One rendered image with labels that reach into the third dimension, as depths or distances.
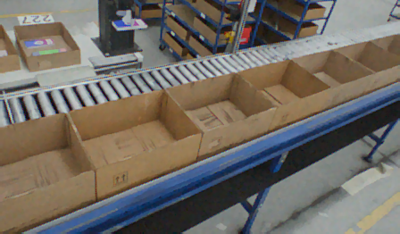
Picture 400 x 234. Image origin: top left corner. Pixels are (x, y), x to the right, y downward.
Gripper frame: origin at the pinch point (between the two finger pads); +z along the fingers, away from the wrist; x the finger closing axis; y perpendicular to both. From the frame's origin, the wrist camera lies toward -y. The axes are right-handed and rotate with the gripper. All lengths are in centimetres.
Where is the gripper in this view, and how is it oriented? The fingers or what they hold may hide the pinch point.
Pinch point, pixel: (129, 22)
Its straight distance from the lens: 170.8
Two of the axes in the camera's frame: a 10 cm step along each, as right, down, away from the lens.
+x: 5.3, 5.8, -6.2
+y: -8.4, 2.4, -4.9
